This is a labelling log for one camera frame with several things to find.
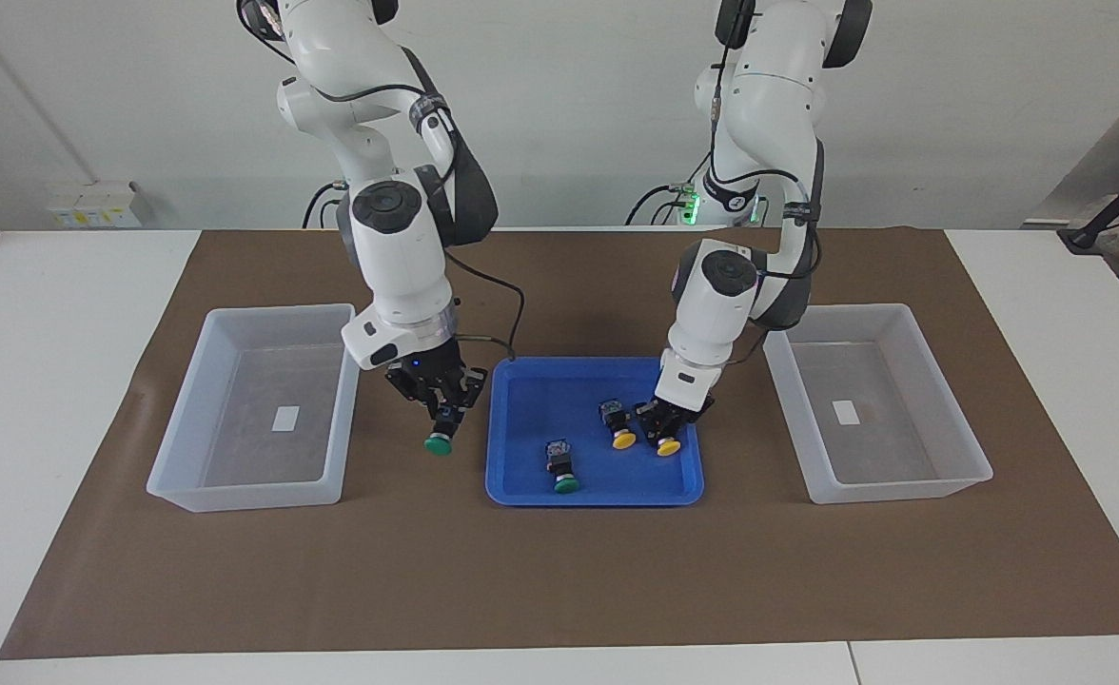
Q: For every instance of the brown paper table mat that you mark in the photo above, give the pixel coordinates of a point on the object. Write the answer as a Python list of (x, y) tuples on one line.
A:
[(559, 571)]

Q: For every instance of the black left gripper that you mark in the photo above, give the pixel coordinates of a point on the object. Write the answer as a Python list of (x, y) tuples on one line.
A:
[(683, 412)]

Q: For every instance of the black pole stand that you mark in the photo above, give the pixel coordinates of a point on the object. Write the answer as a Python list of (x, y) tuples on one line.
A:
[(1092, 233)]

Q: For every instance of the white wall outlet box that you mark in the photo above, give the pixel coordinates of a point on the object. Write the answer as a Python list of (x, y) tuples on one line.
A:
[(117, 205), (67, 207)]

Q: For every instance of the green mushroom push button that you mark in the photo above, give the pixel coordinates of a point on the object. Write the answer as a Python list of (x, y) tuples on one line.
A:
[(439, 444), (567, 486)]

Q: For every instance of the blue plastic tray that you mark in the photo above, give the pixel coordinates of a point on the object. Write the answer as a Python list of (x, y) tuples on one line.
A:
[(531, 428)]

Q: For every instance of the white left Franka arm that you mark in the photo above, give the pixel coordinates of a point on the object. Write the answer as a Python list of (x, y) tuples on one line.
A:
[(721, 295)]

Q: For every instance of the translucent white plastic box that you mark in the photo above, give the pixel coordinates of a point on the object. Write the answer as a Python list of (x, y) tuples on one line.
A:
[(236, 457), (902, 457)]

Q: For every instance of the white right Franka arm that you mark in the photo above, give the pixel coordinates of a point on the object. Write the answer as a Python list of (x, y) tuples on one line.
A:
[(398, 257)]

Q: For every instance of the yellow mushroom push button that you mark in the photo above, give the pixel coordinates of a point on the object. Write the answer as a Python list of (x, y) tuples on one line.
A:
[(623, 440), (669, 447)]

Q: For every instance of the small white paper label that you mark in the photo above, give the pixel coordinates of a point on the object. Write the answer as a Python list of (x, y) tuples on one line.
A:
[(845, 412), (285, 419)]

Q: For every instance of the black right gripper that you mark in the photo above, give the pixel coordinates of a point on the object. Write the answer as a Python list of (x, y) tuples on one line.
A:
[(436, 366)]

